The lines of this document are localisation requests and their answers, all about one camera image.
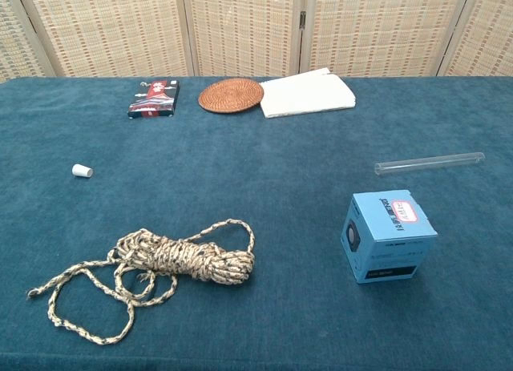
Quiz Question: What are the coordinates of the beige braided rope bundle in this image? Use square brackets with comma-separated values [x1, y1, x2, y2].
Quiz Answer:
[26, 218, 257, 345]

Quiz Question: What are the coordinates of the round woven rattan coaster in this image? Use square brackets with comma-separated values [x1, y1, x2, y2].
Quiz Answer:
[197, 78, 265, 115]

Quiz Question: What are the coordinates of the folded white cloth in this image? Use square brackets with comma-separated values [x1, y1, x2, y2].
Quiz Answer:
[258, 67, 357, 119]

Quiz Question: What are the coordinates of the woven bamboo folding screen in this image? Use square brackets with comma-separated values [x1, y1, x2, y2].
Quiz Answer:
[0, 0, 513, 83]

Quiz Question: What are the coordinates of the dark red printed card box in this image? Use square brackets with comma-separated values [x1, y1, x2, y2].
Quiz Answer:
[127, 79, 181, 120]

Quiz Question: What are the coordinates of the light blue cardboard box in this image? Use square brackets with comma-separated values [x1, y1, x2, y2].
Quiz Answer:
[340, 189, 438, 285]

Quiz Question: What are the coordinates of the small white stopper cap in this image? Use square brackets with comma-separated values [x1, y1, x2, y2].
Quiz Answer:
[71, 163, 95, 179]

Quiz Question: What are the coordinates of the clear glass test tube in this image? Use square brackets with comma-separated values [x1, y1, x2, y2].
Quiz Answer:
[374, 151, 486, 177]

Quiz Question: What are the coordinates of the blue table cloth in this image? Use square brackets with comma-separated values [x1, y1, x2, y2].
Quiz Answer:
[0, 75, 513, 371]

